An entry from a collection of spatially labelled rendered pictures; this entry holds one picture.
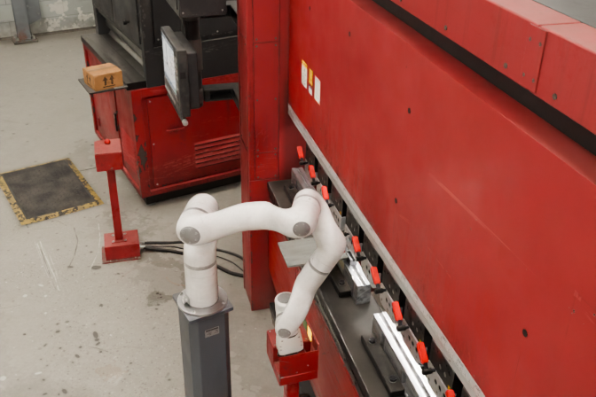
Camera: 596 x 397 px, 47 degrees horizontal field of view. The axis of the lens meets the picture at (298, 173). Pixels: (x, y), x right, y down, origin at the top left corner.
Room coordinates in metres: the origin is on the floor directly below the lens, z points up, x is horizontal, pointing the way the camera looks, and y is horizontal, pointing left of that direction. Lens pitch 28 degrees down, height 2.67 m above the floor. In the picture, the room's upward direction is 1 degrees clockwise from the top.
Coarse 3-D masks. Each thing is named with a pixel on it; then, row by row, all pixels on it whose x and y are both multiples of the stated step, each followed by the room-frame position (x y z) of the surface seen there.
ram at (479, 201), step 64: (320, 0) 2.80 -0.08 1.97; (320, 64) 2.77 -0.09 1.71; (384, 64) 2.11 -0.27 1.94; (448, 64) 1.78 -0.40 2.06; (320, 128) 2.74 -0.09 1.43; (384, 128) 2.07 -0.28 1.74; (448, 128) 1.67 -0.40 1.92; (512, 128) 1.40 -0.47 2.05; (384, 192) 2.03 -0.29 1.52; (448, 192) 1.62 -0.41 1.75; (512, 192) 1.35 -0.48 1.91; (576, 192) 1.16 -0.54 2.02; (384, 256) 1.98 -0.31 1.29; (448, 256) 1.58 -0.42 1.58; (512, 256) 1.31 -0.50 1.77; (576, 256) 1.12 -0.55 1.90; (448, 320) 1.53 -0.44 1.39; (512, 320) 1.26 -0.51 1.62; (576, 320) 1.08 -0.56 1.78; (512, 384) 1.22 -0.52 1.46; (576, 384) 1.03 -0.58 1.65
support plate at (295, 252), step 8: (296, 240) 2.50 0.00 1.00; (304, 240) 2.50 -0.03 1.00; (312, 240) 2.50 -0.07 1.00; (280, 248) 2.44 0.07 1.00; (288, 248) 2.44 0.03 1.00; (296, 248) 2.44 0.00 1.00; (304, 248) 2.44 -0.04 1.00; (312, 248) 2.44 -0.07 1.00; (288, 256) 2.38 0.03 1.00; (296, 256) 2.38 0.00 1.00; (304, 256) 2.38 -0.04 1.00; (344, 256) 2.39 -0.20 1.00; (288, 264) 2.32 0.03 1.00; (296, 264) 2.32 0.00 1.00; (304, 264) 2.33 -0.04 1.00
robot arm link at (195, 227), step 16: (192, 208) 2.06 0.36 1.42; (224, 208) 2.04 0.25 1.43; (240, 208) 2.04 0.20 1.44; (256, 208) 2.03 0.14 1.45; (272, 208) 2.01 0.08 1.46; (288, 208) 2.00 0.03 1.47; (304, 208) 1.98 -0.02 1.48; (176, 224) 2.01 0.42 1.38; (192, 224) 1.98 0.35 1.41; (208, 224) 1.99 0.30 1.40; (224, 224) 2.00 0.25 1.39; (240, 224) 2.01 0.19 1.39; (256, 224) 2.00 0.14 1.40; (272, 224) 1.99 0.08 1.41; (288, 224) 1.93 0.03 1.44; (304, 224) 1.93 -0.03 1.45; (192, 240) 1.97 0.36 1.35; (208, 240) 1.99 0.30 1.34
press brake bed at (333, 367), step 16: (272, 240) 3.14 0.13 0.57; (288, 240) 2.81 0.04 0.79; (272, 256) 3.14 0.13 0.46; (272, 272) 3.14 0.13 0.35; (288, 272) 2.81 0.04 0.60; (288, 288) 2.80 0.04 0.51; (272, 304) 3.24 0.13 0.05; (320, 304) 2.30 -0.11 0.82; (320, 320) 2.29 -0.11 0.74; (320, 336) 2.28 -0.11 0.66; (336, 336) 2.10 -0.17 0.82; (320, 352) 2.27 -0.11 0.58; (336, 352) 2.08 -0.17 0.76; (320, 368) 2.26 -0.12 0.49; (336, 368) 2.07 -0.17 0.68; (304, 384) 2.60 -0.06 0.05; (320, 384) 2.25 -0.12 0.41; (336, 384) 2.06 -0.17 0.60; (352, 384) 1.90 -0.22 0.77
